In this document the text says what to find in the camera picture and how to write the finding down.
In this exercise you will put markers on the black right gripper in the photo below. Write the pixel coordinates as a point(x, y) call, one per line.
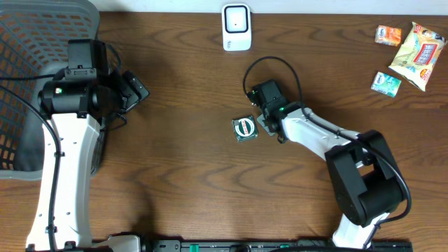
point(284, 99)

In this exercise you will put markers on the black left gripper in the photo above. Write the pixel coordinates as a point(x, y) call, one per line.
point(134, 89)

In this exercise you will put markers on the dark green Zam-Buk box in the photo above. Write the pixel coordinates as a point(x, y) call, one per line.
point(245, 128)

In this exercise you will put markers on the green white tissue pack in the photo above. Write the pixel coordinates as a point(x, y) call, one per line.
point(386, 84)

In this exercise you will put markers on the orange tissue pack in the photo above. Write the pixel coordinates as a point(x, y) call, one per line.
point(390, 36)

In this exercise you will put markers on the yellow antibacterial wipes bag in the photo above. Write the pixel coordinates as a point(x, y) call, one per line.
point(416, 57)

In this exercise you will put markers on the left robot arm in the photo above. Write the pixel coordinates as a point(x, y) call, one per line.
point(76, 108)

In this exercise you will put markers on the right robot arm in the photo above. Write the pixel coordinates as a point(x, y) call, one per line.
point(367, 184)

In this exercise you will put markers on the white barcode scanner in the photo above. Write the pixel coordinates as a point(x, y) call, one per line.
point(236, 27)

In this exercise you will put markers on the dark grey plastic basket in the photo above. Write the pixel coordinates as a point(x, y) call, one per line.
point(34, 42)

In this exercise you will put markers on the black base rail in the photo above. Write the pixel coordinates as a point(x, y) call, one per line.
point(171, 245)

